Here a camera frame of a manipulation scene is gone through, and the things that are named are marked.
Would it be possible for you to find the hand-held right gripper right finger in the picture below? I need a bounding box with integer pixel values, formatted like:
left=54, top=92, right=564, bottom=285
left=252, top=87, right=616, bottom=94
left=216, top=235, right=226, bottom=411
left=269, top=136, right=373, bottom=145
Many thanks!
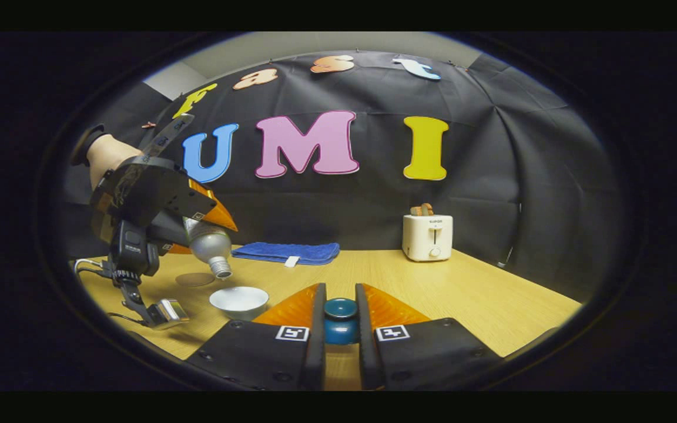
left=355, top=283, right=504, bottom=391

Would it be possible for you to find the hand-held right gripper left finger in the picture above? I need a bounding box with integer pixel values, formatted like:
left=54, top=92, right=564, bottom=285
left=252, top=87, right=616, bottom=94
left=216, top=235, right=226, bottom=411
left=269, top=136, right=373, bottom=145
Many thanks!
left=186, top=283, right=327, bottom=391

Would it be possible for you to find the silver green water bottle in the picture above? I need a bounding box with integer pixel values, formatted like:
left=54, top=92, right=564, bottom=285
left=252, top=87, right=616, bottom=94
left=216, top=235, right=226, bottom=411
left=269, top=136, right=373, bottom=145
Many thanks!
left=185, top=217, right=234, bottom=280

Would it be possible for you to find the teal teacup lid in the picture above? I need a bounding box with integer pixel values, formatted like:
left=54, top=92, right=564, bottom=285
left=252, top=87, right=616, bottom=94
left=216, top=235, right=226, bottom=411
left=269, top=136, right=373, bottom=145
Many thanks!
left=323, top=297, right=360, bottom=346

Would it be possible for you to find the round brown coaster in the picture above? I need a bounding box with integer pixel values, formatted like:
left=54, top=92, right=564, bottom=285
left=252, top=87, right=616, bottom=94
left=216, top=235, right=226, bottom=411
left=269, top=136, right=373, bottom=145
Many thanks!
left=175, top=272, right=216, bottom=288

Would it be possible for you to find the teal teacup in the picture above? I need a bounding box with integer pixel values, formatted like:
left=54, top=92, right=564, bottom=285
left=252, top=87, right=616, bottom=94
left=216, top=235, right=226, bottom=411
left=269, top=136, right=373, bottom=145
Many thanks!
left=209, top=286, right=270, bottom=322

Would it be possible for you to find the blue folded towel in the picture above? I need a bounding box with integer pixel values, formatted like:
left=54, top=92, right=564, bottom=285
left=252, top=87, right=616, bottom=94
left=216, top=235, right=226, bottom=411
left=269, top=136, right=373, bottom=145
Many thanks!
left=232, top=241, right=340, bottom=268

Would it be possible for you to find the white toaster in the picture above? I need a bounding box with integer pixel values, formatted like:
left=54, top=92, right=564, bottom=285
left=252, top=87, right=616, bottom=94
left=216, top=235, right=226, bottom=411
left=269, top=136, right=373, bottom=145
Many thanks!
left=402, top=214, right=454, bottom=263

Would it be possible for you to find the black backdrop cloth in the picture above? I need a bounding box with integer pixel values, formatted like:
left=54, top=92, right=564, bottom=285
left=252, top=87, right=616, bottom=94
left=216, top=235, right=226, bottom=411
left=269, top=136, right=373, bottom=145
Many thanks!
left=62, top=50, right=624, bottom=300

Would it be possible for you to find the grey printed strap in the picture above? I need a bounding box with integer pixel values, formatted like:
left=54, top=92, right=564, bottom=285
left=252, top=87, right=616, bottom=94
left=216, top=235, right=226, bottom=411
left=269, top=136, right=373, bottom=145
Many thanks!
left=140, top=114, right=196, bottom=158

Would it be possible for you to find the black white cable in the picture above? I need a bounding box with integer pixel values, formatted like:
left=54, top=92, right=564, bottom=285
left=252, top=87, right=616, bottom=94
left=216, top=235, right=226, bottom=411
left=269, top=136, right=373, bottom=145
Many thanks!
left=74, top=257, right=117, bottom=278

